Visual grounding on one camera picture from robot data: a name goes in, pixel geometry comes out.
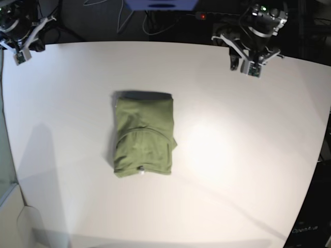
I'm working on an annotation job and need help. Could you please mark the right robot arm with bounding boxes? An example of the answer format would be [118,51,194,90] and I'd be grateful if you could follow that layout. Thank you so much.
[1,1,56,54]

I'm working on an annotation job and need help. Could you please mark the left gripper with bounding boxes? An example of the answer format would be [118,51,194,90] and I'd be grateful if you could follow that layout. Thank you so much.
[211,26,284,70]

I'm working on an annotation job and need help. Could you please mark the white cable on floor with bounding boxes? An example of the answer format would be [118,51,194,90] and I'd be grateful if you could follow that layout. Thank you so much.
[82,0,135,34]

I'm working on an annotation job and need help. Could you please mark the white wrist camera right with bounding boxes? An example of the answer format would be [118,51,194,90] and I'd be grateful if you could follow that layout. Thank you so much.
[14,50,32,65]

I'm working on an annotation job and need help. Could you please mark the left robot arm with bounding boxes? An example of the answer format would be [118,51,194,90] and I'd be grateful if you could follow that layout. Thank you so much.
[211,1,288,78]

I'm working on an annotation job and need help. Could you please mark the black OpenArm case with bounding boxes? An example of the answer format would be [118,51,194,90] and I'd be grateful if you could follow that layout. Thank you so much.
[284,142,330,247]

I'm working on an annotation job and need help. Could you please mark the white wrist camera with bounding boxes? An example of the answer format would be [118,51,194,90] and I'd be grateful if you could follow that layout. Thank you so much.
[240,60,262,78]
[14,50,32,65]

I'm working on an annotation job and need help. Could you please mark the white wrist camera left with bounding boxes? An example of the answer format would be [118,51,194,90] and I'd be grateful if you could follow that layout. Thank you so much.
[240,60,262,78]

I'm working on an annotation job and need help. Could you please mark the blue box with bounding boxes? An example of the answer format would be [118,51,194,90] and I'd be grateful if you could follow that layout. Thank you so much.
[125,0,198,11]

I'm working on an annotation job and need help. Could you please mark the green T-shirt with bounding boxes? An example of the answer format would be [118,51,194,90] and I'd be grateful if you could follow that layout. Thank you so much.
[113,90,177,178]

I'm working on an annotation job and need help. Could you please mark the power strip with red switch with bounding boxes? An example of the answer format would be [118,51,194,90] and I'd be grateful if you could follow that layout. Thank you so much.
[193,11,240,22]

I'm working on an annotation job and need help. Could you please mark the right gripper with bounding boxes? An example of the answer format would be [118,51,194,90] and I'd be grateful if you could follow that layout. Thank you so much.
[1,15,56,54]

